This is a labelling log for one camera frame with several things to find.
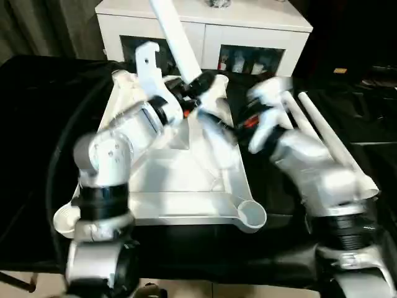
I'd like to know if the white cabinet with glass doors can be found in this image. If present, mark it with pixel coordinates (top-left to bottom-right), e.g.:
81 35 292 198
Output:
94 0 314 77

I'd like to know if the grey curtain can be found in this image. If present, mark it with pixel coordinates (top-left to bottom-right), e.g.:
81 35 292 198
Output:
0 0 100 60

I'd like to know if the black metal stand foot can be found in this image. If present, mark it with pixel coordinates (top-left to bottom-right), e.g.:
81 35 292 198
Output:
0 269 35 294

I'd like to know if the white plastic table leg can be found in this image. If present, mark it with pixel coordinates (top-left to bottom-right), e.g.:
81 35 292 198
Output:
148 0 203 84
297 92 380 199
280 90 299 129

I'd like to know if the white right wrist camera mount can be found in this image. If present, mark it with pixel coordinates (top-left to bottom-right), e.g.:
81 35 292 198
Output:
246 76 294 108

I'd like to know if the grey crumpled bundle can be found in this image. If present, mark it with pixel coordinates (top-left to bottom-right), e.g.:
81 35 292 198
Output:
204 0 232 9

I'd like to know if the black mat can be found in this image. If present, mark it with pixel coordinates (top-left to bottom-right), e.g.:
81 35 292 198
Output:
0 55 397 286

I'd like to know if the white plastic table top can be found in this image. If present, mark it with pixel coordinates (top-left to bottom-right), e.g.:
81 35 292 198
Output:
53 70 268 240

